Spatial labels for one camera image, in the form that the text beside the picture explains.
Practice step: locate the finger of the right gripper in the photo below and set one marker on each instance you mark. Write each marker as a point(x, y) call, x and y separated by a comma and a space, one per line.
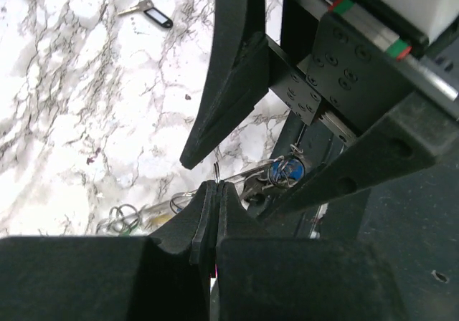
point(237, 77)

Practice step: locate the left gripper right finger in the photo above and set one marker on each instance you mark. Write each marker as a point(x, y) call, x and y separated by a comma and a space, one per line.
point(267, 278)

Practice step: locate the yellow key tag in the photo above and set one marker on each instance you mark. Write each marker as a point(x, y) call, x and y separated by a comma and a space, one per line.
point(159, 220)

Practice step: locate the green key tag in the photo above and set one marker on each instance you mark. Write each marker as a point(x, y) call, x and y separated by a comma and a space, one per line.
point(128, 232)

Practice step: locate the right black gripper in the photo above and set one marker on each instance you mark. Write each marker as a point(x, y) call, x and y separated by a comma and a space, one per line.
point(360, 67)

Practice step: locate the blue key tag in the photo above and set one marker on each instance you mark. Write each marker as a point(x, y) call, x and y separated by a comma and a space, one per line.
point(286, 173)

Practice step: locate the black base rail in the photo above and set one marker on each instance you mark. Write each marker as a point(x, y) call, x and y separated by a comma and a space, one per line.
point(314, 146)

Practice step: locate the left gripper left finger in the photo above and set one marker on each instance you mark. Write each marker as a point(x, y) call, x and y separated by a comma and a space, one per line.
point(161, 276)

